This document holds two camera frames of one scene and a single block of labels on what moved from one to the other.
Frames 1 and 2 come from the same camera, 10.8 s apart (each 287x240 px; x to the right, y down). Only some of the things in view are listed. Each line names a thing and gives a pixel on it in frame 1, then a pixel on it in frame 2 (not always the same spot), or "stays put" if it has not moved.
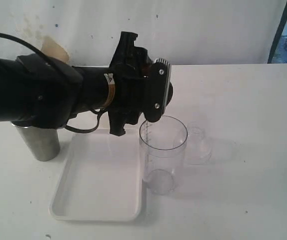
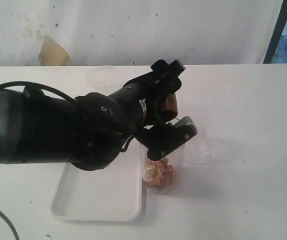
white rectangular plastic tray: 101,181 stays put
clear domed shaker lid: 199,147 stays put
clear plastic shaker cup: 162,145 stays put
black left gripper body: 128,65 -> 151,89
